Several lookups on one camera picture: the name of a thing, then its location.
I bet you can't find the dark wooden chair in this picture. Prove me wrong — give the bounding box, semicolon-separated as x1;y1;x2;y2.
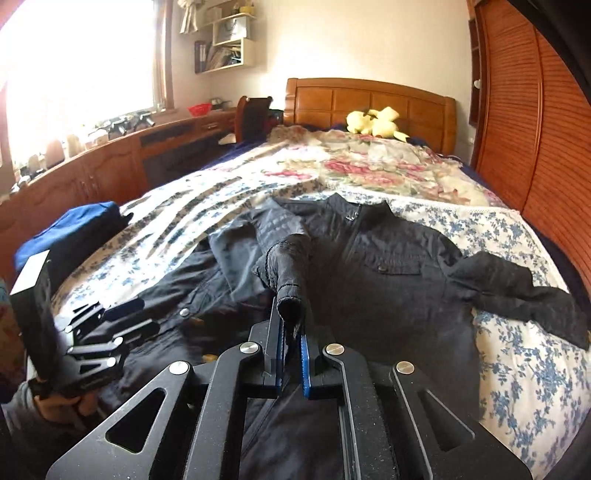
233;95;274;145

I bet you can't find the white wall shelf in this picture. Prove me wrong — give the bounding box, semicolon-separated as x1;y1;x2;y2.
194;11;257;75

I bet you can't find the white blue floral bedspread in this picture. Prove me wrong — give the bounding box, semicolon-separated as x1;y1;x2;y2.
58;138;591;467

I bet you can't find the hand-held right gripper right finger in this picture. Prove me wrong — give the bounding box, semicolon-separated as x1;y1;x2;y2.
300;332;534;480

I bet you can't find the wooden bed headboard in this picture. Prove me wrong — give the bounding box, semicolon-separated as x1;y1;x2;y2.
283;78;458;157

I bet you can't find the person's left hand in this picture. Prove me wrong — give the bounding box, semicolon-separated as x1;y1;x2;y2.
32;392;99;420

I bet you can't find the cream hanging cloth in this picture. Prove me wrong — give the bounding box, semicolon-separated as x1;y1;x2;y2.
179;0;200;34

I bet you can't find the person's left forearm grey sleeve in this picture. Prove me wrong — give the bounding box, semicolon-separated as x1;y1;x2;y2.
0;381;100;480

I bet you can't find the black jacket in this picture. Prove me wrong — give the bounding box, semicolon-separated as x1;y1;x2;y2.
97;193;590;480

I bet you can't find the black desk gadget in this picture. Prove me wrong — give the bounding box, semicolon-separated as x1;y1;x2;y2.
98;111;156;137

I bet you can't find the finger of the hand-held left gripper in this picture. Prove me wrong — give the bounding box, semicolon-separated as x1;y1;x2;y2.
67;320;160;398
58;298;147;334

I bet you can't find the yellow plush toy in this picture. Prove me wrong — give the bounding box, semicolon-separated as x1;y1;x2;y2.
346;107;410;140

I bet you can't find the pale round jar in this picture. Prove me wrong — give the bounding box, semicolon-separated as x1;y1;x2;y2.
44;138;66;168

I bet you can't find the wooden slatted wardrobe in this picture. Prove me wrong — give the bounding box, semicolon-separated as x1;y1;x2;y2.
466;0;591;278

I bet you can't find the bright window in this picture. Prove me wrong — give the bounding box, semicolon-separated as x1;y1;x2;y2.
0;0;175;169

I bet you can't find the blue folded cloth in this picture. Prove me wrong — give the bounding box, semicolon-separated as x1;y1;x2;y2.
14;200;134;274

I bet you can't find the pink floral quilt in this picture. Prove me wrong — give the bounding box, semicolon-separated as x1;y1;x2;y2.
263;127;502;206

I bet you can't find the long wooden desk cabinet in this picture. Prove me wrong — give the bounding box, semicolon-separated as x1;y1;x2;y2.
0;108;241;278

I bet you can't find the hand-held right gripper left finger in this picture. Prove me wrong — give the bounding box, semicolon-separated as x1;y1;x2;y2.
45;298;284;480

